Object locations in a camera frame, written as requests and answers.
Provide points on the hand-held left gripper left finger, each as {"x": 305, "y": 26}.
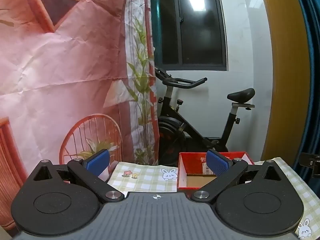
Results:
{"x": 98, "y": 161}

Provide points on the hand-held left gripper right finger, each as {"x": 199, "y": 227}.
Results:
{"x": 218, "y": 163}

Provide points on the red strawberry print cardboard box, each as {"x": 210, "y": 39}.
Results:
{"x": 192, "y": 158}

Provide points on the green checked rabbit tablecloth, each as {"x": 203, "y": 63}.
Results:
{"x": 145, "y": 177}

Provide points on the black exercise bike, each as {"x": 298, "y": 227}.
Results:
{"x": 172, "y": 127}

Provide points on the dark blue curtain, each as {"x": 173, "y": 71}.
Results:
{"x": 315, "y": 92}

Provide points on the yellow wooden door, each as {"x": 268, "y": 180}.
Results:
{"x": 285, "y": 80}

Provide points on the pink printed backdrop cloth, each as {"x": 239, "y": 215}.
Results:
{"x": 62, "y": 67}

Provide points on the dark window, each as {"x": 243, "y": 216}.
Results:
{"x": 200, "y": 37}

